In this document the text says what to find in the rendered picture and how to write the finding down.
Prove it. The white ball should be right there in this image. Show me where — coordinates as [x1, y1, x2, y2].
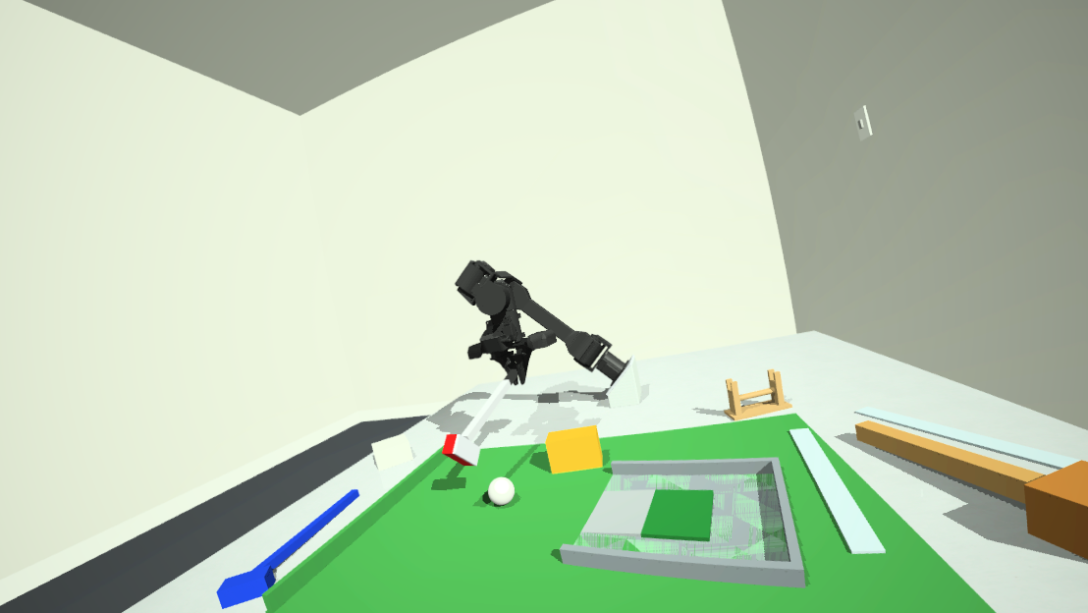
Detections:
[489, 477, 515, 505]

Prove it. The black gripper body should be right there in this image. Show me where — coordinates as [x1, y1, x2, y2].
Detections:
[467, 309, 557, 360]

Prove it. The white flat strip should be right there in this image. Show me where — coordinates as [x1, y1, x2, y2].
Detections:
[855, 407, 1080, 469]
[789, 428, 886, 554]

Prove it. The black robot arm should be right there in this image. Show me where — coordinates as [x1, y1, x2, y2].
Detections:
[455, 259, 628, 385]

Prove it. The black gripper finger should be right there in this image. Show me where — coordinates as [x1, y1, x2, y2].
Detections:
[489, 351, 518, 385]
[512, 350, 534, 385]

